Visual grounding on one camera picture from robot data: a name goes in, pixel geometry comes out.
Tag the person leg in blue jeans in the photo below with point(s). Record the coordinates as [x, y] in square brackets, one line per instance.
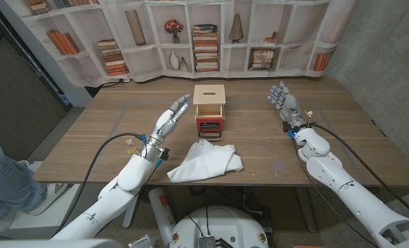
[7, 179]

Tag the grey table leg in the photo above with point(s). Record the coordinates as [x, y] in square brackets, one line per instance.
[130, 215]
[307, 210]

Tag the printed bookshelf backdrop cloth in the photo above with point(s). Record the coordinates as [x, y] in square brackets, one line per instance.
[149, 62]

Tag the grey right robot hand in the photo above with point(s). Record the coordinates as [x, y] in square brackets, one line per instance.
[288, 106]

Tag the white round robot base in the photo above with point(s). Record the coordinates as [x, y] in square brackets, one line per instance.
[221, 224]

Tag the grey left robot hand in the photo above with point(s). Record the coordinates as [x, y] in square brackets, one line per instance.
[164, 125]

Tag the white cylinder with orange label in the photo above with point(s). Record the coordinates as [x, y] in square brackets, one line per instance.
[162, 213]

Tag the white cloth napkin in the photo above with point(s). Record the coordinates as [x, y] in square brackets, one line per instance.
[204, 162]

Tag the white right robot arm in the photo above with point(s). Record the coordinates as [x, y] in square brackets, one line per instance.
[356, 196]

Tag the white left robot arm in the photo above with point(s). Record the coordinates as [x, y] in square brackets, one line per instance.
[121, 193]

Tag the light wooden slotted box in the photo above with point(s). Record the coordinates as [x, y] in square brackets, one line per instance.
[209, 94]

